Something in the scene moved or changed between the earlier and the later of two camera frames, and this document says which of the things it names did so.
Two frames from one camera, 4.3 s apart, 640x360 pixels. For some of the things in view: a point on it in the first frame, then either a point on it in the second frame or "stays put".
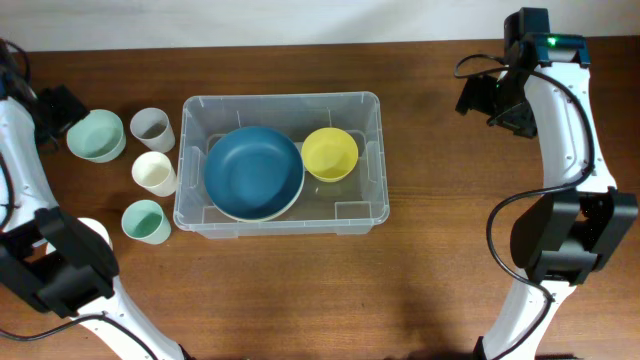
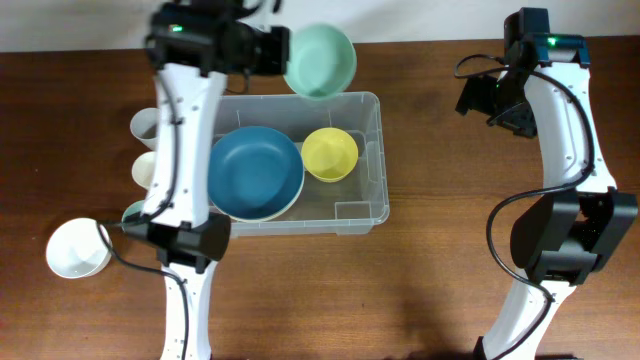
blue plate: [254, 174] stays put
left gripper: [74, 109] -> [281, 43]
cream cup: [153, 171] stays put
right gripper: [474, 96] stays put
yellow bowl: [330, 154] stays put
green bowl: [98, 137] -> [322, 62]
